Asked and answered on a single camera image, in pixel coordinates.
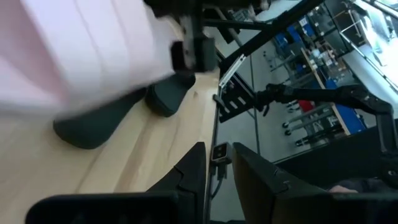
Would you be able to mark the blue storage bin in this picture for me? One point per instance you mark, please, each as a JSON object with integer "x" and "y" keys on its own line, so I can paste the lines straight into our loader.
{"x": 308, "y": 28}
{"x": 294, "y": 33}

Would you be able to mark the dark grey slide sandal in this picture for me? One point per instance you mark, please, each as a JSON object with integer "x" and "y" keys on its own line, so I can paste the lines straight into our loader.
{"x": 169, "y": 96}
{"x": 90, "y": 130}

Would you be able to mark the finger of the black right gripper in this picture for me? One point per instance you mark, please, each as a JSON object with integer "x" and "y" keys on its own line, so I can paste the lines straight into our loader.
{"x": 262, "y": 95}
{"x": 262, "y": 104}

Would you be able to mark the black slotted bracket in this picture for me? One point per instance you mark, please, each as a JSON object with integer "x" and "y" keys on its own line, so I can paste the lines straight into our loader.
{"x": 236, "y": 88}

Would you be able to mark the small red object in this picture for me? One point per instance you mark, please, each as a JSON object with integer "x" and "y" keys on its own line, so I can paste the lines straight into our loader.
{"x": 306, "y": 105}

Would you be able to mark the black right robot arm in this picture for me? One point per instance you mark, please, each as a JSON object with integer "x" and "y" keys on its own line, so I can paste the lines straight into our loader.
{"x": 323, "y": 95}

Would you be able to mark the pink slide sandal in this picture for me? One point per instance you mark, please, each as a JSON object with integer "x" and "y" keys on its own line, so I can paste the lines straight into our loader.
{"x": 93, "y": 46}

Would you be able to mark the small table-level camera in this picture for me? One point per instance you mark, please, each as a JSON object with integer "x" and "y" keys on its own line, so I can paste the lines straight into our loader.
{"x": 220, "y": 152}

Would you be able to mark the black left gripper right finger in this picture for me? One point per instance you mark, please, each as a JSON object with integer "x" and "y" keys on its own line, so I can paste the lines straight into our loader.
{"x": 264, "y": 199}

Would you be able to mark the black rig frame beam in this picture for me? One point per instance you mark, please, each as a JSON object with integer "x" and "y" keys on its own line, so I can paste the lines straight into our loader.
{"x": 280, "y": 24}

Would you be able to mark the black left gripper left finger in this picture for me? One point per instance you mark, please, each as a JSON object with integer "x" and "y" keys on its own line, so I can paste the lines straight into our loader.
{"x": 192, "y": 186}

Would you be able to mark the blue workbench panel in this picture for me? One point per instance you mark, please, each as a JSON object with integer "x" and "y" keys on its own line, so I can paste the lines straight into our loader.
{"x": 351, "y": 119}

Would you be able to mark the person's hand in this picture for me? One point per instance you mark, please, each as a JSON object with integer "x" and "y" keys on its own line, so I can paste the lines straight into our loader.
{"x": 342, "y": 188}

